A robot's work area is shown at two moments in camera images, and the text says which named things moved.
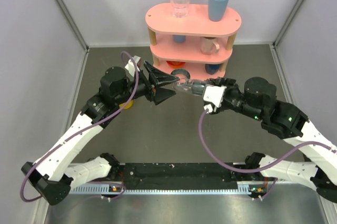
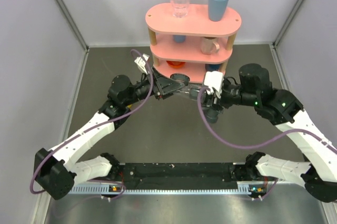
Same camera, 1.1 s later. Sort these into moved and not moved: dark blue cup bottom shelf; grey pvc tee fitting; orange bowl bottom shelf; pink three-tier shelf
Moved: grey pvc tee fitting
Not moved: dark blue cup bottom shelf; orange bowl bottom shelf; pink three-tier shelf
